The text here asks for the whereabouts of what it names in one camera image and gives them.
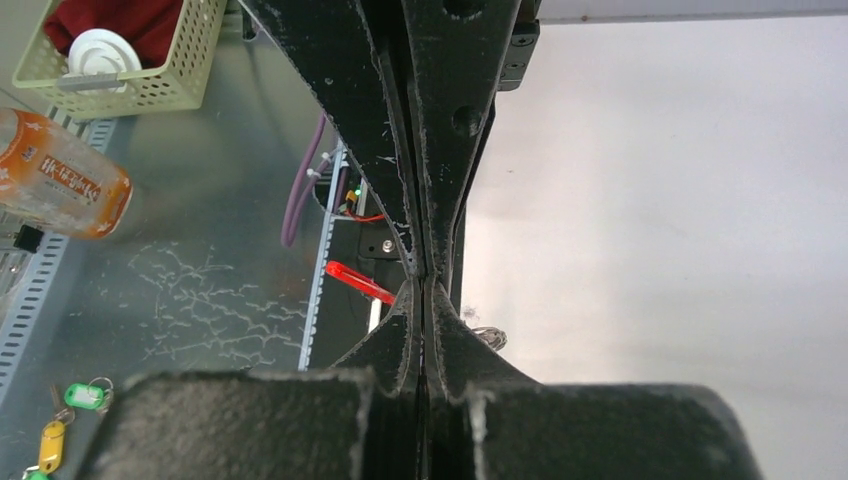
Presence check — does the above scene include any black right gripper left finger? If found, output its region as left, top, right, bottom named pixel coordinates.
left=77, top=281, right=422, bottom=479

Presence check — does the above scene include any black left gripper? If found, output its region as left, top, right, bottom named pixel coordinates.
left=244, top=0, right=540, bottom=279

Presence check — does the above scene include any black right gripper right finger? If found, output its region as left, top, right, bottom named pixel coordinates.
left=423, top=280, right=761, bottom=479

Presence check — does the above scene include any beige perforated basket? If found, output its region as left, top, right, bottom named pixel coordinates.
left=12, top=1, right=227, bottom=120

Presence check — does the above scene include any red cloth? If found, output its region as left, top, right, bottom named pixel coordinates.
left=43, top=0, right=183, bottom=68

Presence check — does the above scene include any green plastic piece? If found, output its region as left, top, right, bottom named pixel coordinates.
left=63, top=376, right=115, bottom=414

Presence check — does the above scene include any white round lid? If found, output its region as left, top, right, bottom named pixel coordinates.
left=57, top=28, right=143, bottom=95

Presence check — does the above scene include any yellow key tag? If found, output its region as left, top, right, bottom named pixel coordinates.
left=37, top=408, right=75, bottom=474

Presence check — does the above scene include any orange labelled bottle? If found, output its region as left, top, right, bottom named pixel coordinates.
left=1, top=108, right=134, bottom=239

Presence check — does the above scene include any white slotted cable duct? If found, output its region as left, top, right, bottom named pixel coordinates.
left=297, top=139, right=348, bottom=371

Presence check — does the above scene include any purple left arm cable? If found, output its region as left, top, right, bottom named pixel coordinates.
left=280, top=112, right=333, bottom=250

